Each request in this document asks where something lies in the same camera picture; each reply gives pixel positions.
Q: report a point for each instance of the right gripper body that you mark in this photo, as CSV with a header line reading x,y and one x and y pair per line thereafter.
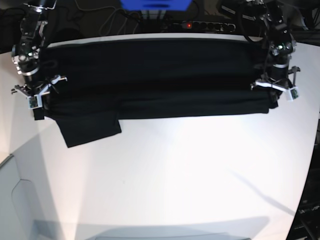
x,y
37,85

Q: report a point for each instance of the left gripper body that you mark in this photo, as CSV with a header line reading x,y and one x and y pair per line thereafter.
x,y
280,78

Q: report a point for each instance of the black T-shirt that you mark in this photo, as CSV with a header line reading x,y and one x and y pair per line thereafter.
x,y
150,79

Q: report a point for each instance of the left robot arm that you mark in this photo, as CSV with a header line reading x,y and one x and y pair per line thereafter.
x,y
277,39

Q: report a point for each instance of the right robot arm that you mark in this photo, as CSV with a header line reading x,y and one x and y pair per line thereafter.
x,y
26,55

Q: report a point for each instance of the black power strip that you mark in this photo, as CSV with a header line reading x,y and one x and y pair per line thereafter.
x,y
205,26

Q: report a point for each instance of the blue box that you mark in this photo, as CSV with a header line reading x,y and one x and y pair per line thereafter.
x,y
168,5

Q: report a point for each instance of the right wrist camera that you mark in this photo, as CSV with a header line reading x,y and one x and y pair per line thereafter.
x,y
34,102

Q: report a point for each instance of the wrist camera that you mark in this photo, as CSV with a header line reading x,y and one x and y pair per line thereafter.
x,y
34,102
293,93

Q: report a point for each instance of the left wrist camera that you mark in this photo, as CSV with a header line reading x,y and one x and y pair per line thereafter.
x,y
293,93

